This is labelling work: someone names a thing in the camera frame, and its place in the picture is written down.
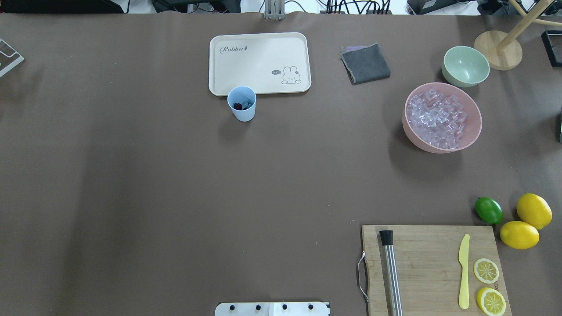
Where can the wooden cutting board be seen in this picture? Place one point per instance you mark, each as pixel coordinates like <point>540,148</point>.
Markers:
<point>427,266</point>

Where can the wooden cup stand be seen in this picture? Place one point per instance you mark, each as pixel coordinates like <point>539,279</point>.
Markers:
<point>501,49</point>

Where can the aluminium frame post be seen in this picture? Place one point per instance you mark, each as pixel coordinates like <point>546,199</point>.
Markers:
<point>274,10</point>

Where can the metal rod black cap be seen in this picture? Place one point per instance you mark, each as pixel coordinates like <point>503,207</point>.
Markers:
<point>392,273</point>

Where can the yellow lemon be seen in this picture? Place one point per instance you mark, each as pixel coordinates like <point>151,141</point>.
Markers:
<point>534,210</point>
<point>519,235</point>

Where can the blue plastic cup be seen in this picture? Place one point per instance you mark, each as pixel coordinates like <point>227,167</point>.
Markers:
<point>241,94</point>

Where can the dark cherries pair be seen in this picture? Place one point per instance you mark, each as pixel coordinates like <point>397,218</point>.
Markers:
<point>239,105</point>

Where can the lemon slice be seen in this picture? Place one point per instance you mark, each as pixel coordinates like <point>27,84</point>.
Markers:
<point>486,271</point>
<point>491,302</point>

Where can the white cup rack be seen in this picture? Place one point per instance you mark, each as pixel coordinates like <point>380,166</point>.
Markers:
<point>9,57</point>

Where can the green lime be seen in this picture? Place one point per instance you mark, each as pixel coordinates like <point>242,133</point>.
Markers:
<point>489,210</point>

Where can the green ceramic bowl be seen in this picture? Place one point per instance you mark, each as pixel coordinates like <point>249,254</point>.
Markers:
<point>464,66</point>

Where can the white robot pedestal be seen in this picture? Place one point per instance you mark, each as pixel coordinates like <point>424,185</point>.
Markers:
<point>273,309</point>

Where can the grey folded cloth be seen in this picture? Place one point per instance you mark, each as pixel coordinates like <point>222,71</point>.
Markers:
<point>365,63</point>

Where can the cream rabbit tray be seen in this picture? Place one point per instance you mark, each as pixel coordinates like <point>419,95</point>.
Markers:
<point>267,63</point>

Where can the pink bowl of ice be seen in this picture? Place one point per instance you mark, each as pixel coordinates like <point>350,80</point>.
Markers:
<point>441,118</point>

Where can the yellow plastic knife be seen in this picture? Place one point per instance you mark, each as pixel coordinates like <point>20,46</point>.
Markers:
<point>463,259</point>

